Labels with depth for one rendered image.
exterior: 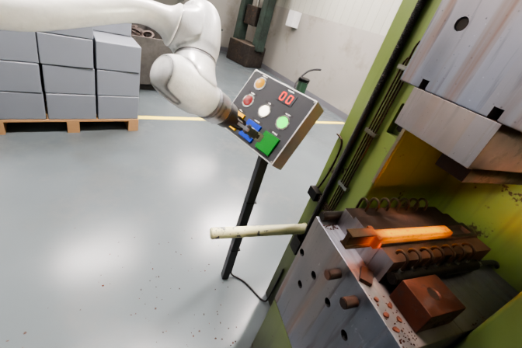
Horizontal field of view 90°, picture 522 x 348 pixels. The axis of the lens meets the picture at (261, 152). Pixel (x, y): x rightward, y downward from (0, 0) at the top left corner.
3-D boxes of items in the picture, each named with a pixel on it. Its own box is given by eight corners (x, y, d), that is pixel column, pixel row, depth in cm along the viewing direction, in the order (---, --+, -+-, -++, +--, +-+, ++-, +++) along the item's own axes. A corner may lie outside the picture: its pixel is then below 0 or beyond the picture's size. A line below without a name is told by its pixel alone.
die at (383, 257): (378, 282, 66) (395, 260, 62) (336, 223, 82) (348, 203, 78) (475, 266, 83) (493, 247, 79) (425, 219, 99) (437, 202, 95)
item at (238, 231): (210, 243, 102) (213, 234, 99) (208, 232, 106) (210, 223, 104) (305, 237, 119) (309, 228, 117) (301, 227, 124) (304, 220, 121)
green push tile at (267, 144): (267, 156, 94) (279, 139, 94) (254, 145, 98) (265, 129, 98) (269, 157, 95) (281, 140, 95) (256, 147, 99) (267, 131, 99)
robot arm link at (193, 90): (220, 116, 63) (227, 70, 67) (172, 85, 50) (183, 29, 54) (187, 122, 68) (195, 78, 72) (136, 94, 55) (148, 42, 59)
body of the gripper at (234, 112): (203, 114, 75) (223, 127, 82) (220, 128, 70) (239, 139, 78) (218, 93, 74) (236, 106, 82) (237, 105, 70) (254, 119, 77)
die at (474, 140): (467, 168, 50) (502, 124, 45) (393, 122, 66) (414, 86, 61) (565, 176, 67) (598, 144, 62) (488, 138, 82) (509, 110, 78)
